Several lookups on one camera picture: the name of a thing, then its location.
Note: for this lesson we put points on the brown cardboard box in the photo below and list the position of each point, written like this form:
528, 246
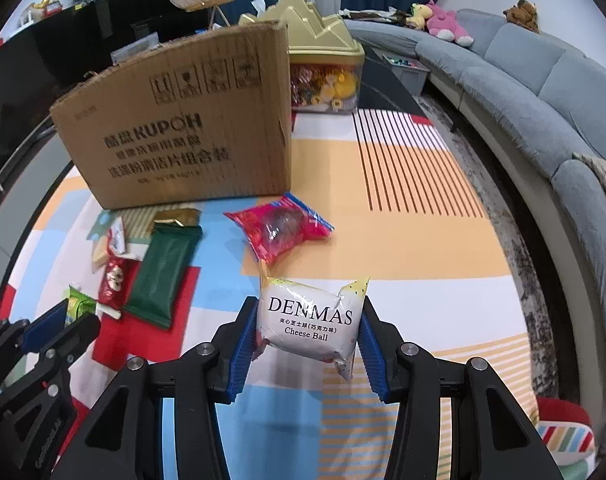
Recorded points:
207, 116

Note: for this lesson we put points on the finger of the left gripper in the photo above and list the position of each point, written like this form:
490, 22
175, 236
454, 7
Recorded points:
25, 336
53, 363

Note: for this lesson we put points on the brown teddy bear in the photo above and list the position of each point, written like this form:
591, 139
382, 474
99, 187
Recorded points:
523, 14

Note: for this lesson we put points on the pink plush toy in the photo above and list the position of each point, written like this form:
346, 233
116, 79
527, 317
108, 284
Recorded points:
443, 25

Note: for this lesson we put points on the grey storage bin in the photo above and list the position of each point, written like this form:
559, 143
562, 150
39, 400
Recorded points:
409, 71

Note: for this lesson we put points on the dark green snack packet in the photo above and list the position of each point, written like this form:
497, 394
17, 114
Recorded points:
161, 272

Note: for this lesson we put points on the gold snack packet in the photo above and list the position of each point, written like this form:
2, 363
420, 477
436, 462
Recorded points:
178, 217

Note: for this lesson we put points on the white Denmas cheese ball packet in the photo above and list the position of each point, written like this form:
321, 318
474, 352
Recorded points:
308, 321

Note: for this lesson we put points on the red small snack packet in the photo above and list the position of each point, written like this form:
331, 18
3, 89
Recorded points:
112, 291

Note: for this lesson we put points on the grey tv cabinet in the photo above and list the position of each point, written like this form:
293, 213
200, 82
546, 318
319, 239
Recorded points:
28, 195

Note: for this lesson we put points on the colourful patchwork table mat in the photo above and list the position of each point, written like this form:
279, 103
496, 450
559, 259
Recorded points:
407, 219

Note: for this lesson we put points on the grey sectional sofa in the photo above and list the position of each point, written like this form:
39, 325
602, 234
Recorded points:
539, 105

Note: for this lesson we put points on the red plum candy packet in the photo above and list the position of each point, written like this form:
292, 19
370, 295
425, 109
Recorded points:
274, 228

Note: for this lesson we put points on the clear packet yellow cake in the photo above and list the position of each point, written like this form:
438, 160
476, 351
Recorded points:
113, 243

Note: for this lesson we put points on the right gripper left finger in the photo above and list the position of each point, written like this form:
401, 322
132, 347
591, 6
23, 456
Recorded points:
121, 437

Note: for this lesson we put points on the gold lid candy container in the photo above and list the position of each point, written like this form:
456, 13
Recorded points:
325, 60

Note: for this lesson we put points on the yellow plush toy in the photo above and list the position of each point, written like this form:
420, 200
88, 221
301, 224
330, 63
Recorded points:
419, 15

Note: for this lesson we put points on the black television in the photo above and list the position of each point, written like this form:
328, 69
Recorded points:
33, 74

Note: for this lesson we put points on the green small candy packet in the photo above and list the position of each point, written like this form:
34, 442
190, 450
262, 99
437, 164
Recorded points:
80, 304

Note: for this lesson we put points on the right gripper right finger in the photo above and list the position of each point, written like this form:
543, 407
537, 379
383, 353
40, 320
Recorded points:
491, 435

